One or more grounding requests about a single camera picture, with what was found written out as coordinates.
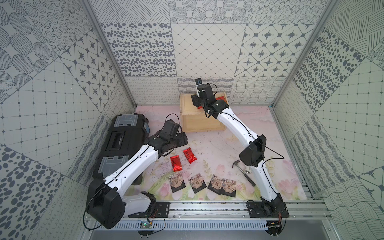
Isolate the red tea bag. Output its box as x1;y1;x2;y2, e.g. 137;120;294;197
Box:
183;148;197;164
216;96;227;102
170;155;183;172

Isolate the light wooden two-tier shelf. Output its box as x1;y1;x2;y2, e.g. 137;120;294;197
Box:
180;94;226;133

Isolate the black plastic toolbox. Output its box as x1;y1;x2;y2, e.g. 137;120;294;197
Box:
93;113;150;180

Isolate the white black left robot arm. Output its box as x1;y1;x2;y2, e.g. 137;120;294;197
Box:
84;120;188;229

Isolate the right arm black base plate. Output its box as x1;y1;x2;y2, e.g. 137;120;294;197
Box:
246;200;290;218

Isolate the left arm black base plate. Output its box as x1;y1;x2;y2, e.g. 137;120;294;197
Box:
128;202;170;218

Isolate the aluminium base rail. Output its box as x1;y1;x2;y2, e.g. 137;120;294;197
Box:
107;200;332;225

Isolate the black tea bag far left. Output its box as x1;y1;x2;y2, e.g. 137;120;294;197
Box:
169;172;186;193

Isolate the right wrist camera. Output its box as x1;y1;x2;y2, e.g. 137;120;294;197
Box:
195;78;203;89

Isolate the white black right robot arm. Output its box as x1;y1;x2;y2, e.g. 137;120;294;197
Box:
192;78;284;216

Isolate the black tea bag far right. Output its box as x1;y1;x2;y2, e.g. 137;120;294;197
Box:
221;179;237;197

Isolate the black tea bag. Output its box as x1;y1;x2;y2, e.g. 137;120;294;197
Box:
169;172;186;193
208;175;223;195
189;173;207;194
221;179;237;197

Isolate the black handled claw hammer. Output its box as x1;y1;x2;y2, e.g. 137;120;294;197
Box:
232;160;256;187

